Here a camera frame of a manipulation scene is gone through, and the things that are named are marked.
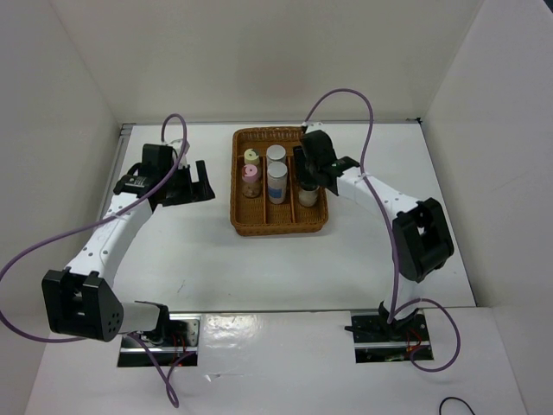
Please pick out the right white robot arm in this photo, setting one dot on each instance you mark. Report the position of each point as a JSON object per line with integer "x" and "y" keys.
{"x": 420, "y": 238}

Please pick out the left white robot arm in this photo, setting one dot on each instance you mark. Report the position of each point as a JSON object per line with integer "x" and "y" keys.
{"x": 79, "y": 299}

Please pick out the yellow cap spice bottle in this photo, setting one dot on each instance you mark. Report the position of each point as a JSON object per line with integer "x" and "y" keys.
{"x": 251, "y": 156}

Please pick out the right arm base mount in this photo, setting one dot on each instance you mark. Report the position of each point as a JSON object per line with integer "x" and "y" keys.
{"x": 375, "y": 342}

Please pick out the silver cap jar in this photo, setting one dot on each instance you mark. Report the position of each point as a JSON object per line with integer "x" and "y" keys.
{"x": 276, "y": 153}
{"x": 277, "y": 178}

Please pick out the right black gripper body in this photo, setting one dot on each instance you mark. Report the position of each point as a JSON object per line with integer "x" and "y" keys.
{"x": 311, "y": 169}

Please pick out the brown wicker divided basket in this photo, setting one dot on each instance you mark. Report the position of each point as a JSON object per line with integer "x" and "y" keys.
{"x": 258, "y": 216}

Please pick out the aluminium table rail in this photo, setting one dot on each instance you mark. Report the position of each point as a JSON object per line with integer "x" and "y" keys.
{"x": 123, "y": 139}

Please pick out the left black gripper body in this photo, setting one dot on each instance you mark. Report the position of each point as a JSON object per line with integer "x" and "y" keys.
{"x": 180, "y": 187}

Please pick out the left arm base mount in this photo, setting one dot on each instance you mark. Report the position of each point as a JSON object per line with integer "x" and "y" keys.
{"x": 179, "y": 346}

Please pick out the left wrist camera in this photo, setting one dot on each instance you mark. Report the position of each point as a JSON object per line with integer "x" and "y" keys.
{"x": 160, "y": 157}

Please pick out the black cap bottle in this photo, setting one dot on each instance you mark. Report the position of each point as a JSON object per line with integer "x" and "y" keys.
{"x": 308, "y": 194}

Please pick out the pink cap spice bottle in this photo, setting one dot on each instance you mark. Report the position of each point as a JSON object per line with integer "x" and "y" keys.
{"x": 251, "y": 182}

